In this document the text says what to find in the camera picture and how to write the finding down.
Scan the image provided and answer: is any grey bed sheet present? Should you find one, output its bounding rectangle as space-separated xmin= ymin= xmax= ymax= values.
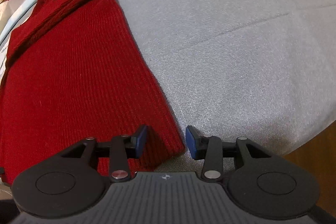
xmin=114 ymin=0 xmax=336 ymax=173

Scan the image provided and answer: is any red knitted sweater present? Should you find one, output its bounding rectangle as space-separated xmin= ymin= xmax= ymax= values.
xmin=1 ymin=0 xmax=185 ymax=184

